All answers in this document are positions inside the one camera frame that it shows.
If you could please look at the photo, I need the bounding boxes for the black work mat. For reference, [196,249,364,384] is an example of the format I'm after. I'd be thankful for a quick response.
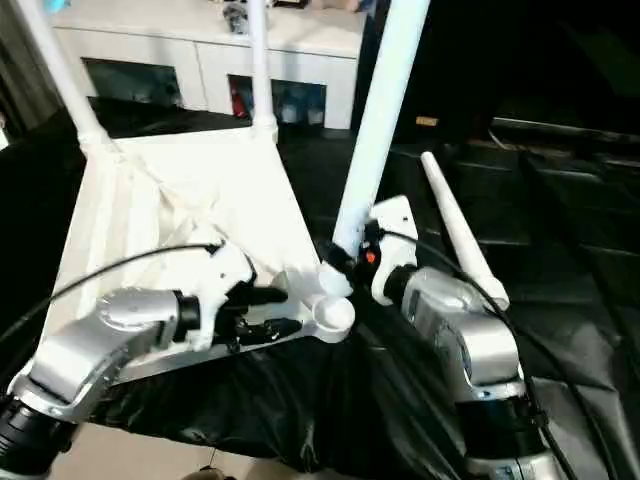
[0,95,640,480]

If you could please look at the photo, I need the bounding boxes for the white cabinet with glass doors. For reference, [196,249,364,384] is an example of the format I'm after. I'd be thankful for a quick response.
[48,0,367,131]

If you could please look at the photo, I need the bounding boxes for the white plastic table top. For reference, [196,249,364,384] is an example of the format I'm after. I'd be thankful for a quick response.
[40,125,358,387]

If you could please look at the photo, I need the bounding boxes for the white plastic table leg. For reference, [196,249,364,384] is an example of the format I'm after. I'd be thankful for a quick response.
[14,0,113,153]
[321,0,432,298]
[419,151,511,312]
[246,0,280,143]

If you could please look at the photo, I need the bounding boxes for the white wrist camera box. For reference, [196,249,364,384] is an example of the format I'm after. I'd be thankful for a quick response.
[185,243,257,351]
[367,195,420,307]

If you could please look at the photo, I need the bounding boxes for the dark low shelf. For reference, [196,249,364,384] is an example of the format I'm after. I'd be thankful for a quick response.
[494,113,640,141]

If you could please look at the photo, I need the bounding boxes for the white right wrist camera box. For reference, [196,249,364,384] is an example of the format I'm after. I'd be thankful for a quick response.
[367,195,420,307]

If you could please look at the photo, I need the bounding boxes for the shiny ornament on cabinet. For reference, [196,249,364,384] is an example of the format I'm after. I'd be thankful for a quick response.
[224,0,251,34]

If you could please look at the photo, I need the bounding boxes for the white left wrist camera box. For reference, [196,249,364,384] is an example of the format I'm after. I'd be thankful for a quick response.
[185,243,257,351]

